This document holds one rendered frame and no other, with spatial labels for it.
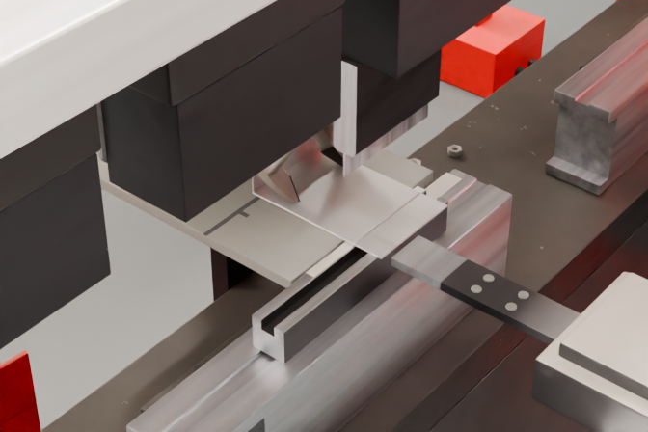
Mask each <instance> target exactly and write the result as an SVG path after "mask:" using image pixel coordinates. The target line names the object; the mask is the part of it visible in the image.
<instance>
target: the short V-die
mask: <svg viewBox="0 0 648 432"><path fill-rule="evenodd" d="M446 221H447V208H446V209H444V210H443V211H442V212H441V213H439V214H438V215H437V216H436V217H434V218H433V219H432V220H431V221H429V222H428V223H427V224H426V225H424V226H423V227H422V228H421V229H419V230H418V231H417V232H415V233H414V234H413V235H411V236H410V237H409V238H408V239H406V240H405V241H404V242H403V243H401V244H400V245H399V246H398V247H396V248H395V249H394V250H393V251H391V252H390V253H389V254H388V255H386V256H385V257H384V258H382V259H380V258H378V257H376V256H373V255H371V254H370V253H368V252H366V251H364V250H362V249H360V248H358V247H356V246H354V247H352V248H351V249H350V250H349V251H347V252H346V253H345V254H343V255H342V256H341V257H339V258H338V259H337V260H335V261H334V262H333V263H332V264H330V265H329V266H328V267H327V268H325V269H324V270H323V271H321V272H320V273H319V274H318V275H316V276H315V277H313V276H311V275H309V274H307V273H306V274H305V275H304V276H302V277H301V278H300V279H298V280H297V281H296V282H295V283H293V284H292V285H290V286H289V287H288V288H287V289H285V290H284V291H283V292H281V293H280V294H279V295H277V296H276V297H275V298H274V299H272V300H271V301H270V302H268V303H267V304H266V305H265V306H263V307H262V308H261V309H259V310H258V311H257V312H255V313H254V314H253V315H252V324H253V346H254V347H256V348H258V349H259V350H261V351H263V352H264V353H266V354H268V355H270V356H271V357H273V358H275V359H277V360H278V361H280V362H282V363H284V364H285V363H286V362H287V361H289V360H290V359H291V358H292V357H294V356H295V355H296V354H297V353H298V352H300V351H301V350H302V349H303V348H304V347H306V346H307V345H308V344H309V343H311V342H312V341H313V340H314V339H315V338H317V337H318V336H319V335H320V334H322V333H323V332H324V331H325V330H326V329H328V328H329V327H330V326H331V325H333V324H334V323H335V322H336V321H337V320H339V319H340V318H341V317H342V316H343V315H345V314H346V313H347V312H348V311H350V310H351V309H352V308H353V307H355V306H356V305H357V304H358V303H359V302H361V301H362V300H363V298H364V297H366V296H367V295H368V294H369V293H371V292H372V291H373V290H374V289H375V288H377V287H378V286H379V285H380V284H382V283H383V282H384V281H385V280H386V279H388V278H389V277H390V276H391V275H393V274H394V273H395V272H396V271H397V270H399V269H397V268H395V267H393V266H392V257H393V256H394V255H395V254H397V253H398V252H399V251H400V250H402V249H403V248H404V247H405V246H406V245H408V244H409V243H410V242H411V241H413V240H414V239H415V238H416V237H418V236H421V237H423V238H425V239H427V240H429V241H431V242H433V241H434V240H435V239H436V238H438V237H439V236H440V235H441V234H442V233H444V232H445V231H446Z"/></svg>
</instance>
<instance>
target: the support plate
mask: <svg viewBox="0 0 648 432"><path fill-rule="evenodd" d="M97 160H98V168H99V176H100V185H101V189H103V190H105V191H107V192H109V193H111V194H112V195H114V196H116V197H118V198H120V199H122V200H124V201H125V202H127V203H130V204H132V205H134V206H136V207H137V208H139V209H141V210H143V211H145V212H146V213H147V214H149V215H151V216H153V217H155V218H157V219H159V220H160V221H162V222H164V223H166V224H168V225H170V226H172V227H173V228H175V229H177V230H180V231H182V232H184V233H185V234H187V235H189V236H191V237H193V238H195V239H197V240H198V241H200V242H202V243H203V244H205V245H207V246H209V247H210V248H212V249H214V250H216V251H218V252H220V253H221V254H223V255H225V256H227V257H230V258H232V259H233V260H235V261H237V262H239V263H241V264H243V265H245V266H246V267H248V268H250V269H252V270H254V271H256V272H258V273H259V274H260V275H262V276H264V277H266V278H268V279H270V280H271V281H273V282H275V283H277V284H280V285H281V286H283V287H285V288H288V287H289V286H290V285H292V284H293V283H295V282H296V281H297V280H298V279H300V278H301V277H302V276H304V275H305V274H306V272H307V271H309V270H310V269H311V268H312V267H313V266H314V265H315V264H317V263H318V262H319V261H321V260H322V259H323V258H325V257H326V256H327V255H329V254H330V253H331V252H333V251H334V250H335V249H336V248H338V247H339V246H340V245H342V244H343V243H344V242H345V241H344V240H342V239H340V238H338V237H336V236H334V235H332V234H330V233H328V232H327V231H325V230H324V229H321V228H319V227H317V226H315V225H313V224H311V223H309V222H307V221H305V220H303V219H301V218H299V217H297V216H295V215H293V214H291V213H289V212H287V211H285V210H283V209H281V208H279V207H278V206H276V205H274V204H272V203H270V202H268V201H266V200H264V199H262V198H260V199H259V200H258V201H256V202H254V203H253V204H251V205H250V206H249V207H247V208H246V209H244V210H243V212H245V213H247V214H249V215H250V216H248V217H247V218H246V217H244V216H243V215H241V214H237V215H236V216H234V217H233V218H232V219H230V220H229V221H227V222H226V223H224V224H223V225H222V226H220V227H219V228H217V229H216V230H215V231H213V232H212V233H210V234H209V235H208V236H205V235H203V234H204V233H205V232H206V231H208V230H210V229H211V228H213V227H214V226H215V225H217V224H218V223H220V222H221V221H223V220H224V219H225V218H227V217H228V216H230V215H231V214H232V213H233V212H234V211H236V210H237V209H239V208H240V207H242V206H243V205H245V204H246V203H248V202H249V201H251V200H252V199H254V198H255V197H256V195H254V194H253V189H252V179H251V178H250V179H249V180H248V181H246V182H245V183H243V184H242V185H240V186H239V187H237V188H236V189H234V190H233V191H231V192H230V193H229V194H227V195H226V196H224V197H223V198H222V199H220V200H219V201H217V202H216V203H214V204H213V205H211V206H210V207H209V208H207V209H206V210H204V211H203V212H201V213H200V214H198V215H197V216H195V217H194V218H192V219H191V220H190V221H188V222H186V223H185V222H183V221H181V220H179V219H177V218H176V217H175V216H173V215H171V214H169V213H167V212H165V211H163V210H161V209H160V208H158V207H156V206H154V205H152V204H150V203H148V202H146V201H144V200H142V199H140V198H138V197H136V196H134V195H132V194H131V193H129V192H127V191H125V190H123V189H121V188H120V187H118V186H117V185H115V184H113V183H111V182H110V181H109V173H108V164H107V163H105V162H103V161H101V160H99V159H97ZM363 166H366V167H368V168H369V169H371V170H373V171H375V172H377V173H379V174H382V175H384V176H387V177H389V178H391V179H393V180H395V181H398V182H400V183H402V184H404V185H406V186H408V187H410V188H412V189H415V188H416V187H417V186H418V187H421V188H423V187H425V186H426V185H427V184H429V183H430V182H431V181H432V180H433V174H434V172H433V171H432V170H430V169H427V168H425V167H423V166H421V165H419V164H417V163H415V162H413V161H411V160H408V159H406V158H404V157H402V156H400V155H397V154H395V153H393V152H391V151H388V150H386V149H382V150H381V151H379V152H378V153H377V154H375V155H374V156H373V157H371V158H370V159H368V160H367V161H366V162H364V163H363Z"/></svg>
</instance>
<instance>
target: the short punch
mask: <svg viewBox="0 0 648 432"><path fill-rule="evenodd" d="M441 57H442V48H441V49H440V50H438V51H437V52H435V53H434V54H432V55H431V56H429V57H428V58H427V59H425V60H424V61H422V62H421V63H419V64H418V65H416V66H415V67H413V68H411V69H410V70H408V71H407V72H406V73H404V74H403V75H401V76H400V77H398V78H393V77H391V76H388V75H387V74H385V73H382V72H380V71H377V70H375V69H373V68H370V67H366V66H364V65H362V64H359V63H357V62H354V61H352V60H350V59H347V58H345V57H342V56H341V117H340V118H339V119H337V120H336V121H334V147H335V148H336V150H338V151H340V152H342V153H343V176H344V177H346V176H347V175H349V174H350V173H352V172H353V171H354V170H356V169H357V168H358V167H360V166H361V165H363V163H364V162H366V161H367V160H368V159H370V158H371V157H373V156H374V155H375V154H377V153H378V152H379V151H381V150H382V149H384V148H385V147H387V146H388V145H389V144H391V143H392V142H394V141H395V140H396V139H398V138H399V137H400V136H402V135H403V134H405V133H406V132H407V131H409V130H410V129H411V128H413V127H414V126H416V125H417V124H418V123H420V122H421V121H423V120H424V119H426V118H427V117H428V103H429V102H430V101H432V100H433V99H435V98H436V97H437V96H439V89H440V73H441Z"/></svg>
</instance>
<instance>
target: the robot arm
mask: <svg viewBox="0 0 648 432"><path fill-rule="evenodd" d="M312 137H313V138H314V139H315V140H316V141H317V143H318V145H319V146H320V149H321V151H320V152H321V153H322V154H323V155H325V156H326V157H328V158H330V159H331V160H333V161H334V162H336V163H338V164H339V165H340V166H341V167H343V153H342V152H340V151H338V150H336V148H335V147H334V123H333V122H332V123H331V124H329V125H328V126H327V127H325V128H324V129H322V130H321V131H319V132H318V133H316V134H315V135H313V136H312ZM296 149H297V148H295V149H293V150H292V151H290V152H289V153H288V154H286V155H285V156H283V157H282V158H280V159H279V160H277V161H276V162H274V163H273V164H271V165H270V166H269V167H267V168H266V169H264V170H263V171H261V172H260V173H258V174H257V175H258V176H259V177H260V178H261V179H262V180H263V181H264V182H265V183H266V184H267V185H268V186H269V187H270V188H271V189H273V190H274V191H275V192H276V193H277V194H278V195H280V196H281V197H282V198H283V199H285V200H286V201H287V202H289V203H291V204H294V203H298V202H299V201H300V199H299V196H298V194H297V191H296V189H295V186H294V183H293V181H292V178H291V176H290V175H288V173H287V172H286V171H285V170H284V168H283V164H284V162H285V161H286V160H287V159H288V158H289V157H290V155H291V154H292V153H293V152H294V151H295V150H296Z"/></svg>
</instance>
